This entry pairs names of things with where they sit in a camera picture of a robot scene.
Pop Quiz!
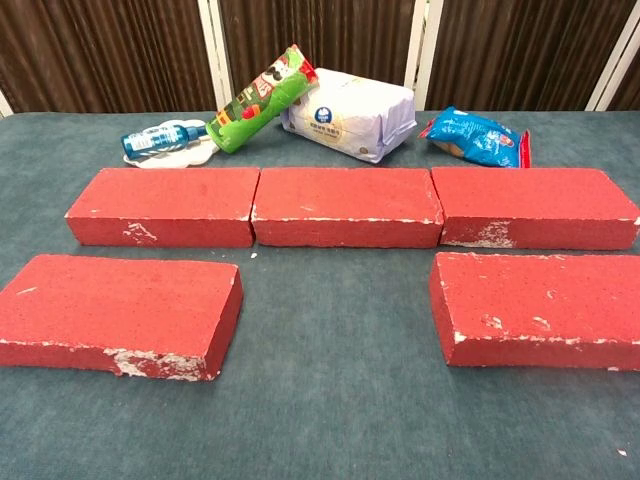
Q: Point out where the red brick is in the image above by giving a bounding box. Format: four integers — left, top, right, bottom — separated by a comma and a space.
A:
64, 167, 261, 249
251, 167, 445, 249
430, 166, 640, 251
0, 253, 245, 382
428, 251, 640, 372

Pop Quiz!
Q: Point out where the white flour bag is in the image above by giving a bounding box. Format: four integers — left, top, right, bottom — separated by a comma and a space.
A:
279, 67, 418, 165

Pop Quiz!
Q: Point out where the green snack bag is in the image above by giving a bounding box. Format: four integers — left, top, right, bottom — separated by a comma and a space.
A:
205, 43, 320, 155

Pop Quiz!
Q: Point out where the teal felt table cloth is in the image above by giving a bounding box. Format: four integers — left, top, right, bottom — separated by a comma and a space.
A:
0, 110, 640, 480

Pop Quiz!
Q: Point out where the blue snack bag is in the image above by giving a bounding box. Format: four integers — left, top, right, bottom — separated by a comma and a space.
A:
418, 105, 532, 169

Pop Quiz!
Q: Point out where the blue spray bottle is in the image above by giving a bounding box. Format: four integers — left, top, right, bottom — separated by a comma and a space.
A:
120, 123, 208, 155

